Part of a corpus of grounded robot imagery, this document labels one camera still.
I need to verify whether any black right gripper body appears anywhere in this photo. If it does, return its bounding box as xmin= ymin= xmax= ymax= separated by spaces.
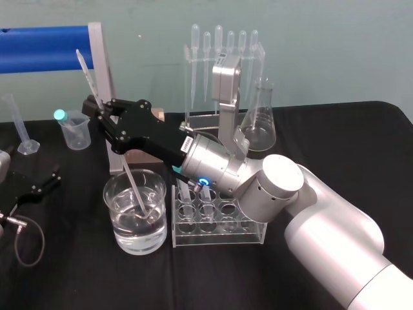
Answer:
xmin=118 ymin=99 xmax=195 ymax=169

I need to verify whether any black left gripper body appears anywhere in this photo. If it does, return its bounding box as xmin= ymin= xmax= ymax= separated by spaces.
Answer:
xmin=0 ymin=170 xmax=36 ymax=212

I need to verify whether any clear test tube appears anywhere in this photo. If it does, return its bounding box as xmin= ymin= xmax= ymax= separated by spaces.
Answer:
xmin=176 ymin=179 xmax=196 ymax=225
xmin=198 ymin=189 xmax=216 ymax=224

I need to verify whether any blue tube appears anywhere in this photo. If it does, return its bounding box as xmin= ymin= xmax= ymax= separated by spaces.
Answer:
xmin=0 ymin=25 xmax=96 ymax=75

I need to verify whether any glass beaker with water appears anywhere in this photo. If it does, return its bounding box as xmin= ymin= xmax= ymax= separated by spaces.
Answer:
xmin=103 ymin=169 xmax=168 ymax=256

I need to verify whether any clear acrylic test tube rack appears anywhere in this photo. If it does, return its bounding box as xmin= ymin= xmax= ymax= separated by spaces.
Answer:
xmin=170 ymin=183 xmax=268 ymax=248

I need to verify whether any brown wooden base block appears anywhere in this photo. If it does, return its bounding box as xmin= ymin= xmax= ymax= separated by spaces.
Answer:
xmin=124 ymin=108 xmax=166 ymax=169

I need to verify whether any small clear plastic measuring cup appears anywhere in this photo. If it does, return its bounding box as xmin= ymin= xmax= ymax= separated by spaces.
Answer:
xmin=59 ymin=110 xmax=92 ymax=151

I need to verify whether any clear acrylic pipette stand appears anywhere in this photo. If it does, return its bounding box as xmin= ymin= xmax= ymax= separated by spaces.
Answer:
xmin=183 ymin=43 xmax=267 ymax=132

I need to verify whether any small bottle with cyan cap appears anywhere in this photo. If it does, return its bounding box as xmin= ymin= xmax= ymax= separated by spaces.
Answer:
xmin=53 ymin=108 xmax=68 ymax=130

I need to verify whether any clear plastic graduated cylinder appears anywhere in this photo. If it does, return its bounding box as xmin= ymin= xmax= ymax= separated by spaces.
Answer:
xmin=1 ymin=93 xmax=41 ymax=156

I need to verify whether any clear glass conical flask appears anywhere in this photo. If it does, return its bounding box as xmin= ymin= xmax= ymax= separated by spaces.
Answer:
xmin=239 ymin=76 xmax=277 ymax=152

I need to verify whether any black table cloth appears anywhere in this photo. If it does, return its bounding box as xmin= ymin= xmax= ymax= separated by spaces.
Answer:
xmin=0 ymin=100 xmax=413 ymax=310

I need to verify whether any clear plastic pipette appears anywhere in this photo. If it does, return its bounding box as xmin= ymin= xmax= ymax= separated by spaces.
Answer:
xmin=190 ymin=23 xmax=201 ymax=110
xmin=237 ymin=29 xmax=249 ymax=101
xmin=214 ymin=25 xmax=224 ymax=57
xmin=249 ymin=29 xmax=260 ymax=103
xmin=202 ymin=31 xmax=212 ymax=103
xmin=226 ymin=30 xmax=236 ymax=56

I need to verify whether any grey metal upright post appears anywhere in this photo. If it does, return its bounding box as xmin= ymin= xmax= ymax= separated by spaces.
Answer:
xmin=87 ymin=21 xmax=125 ymax=176

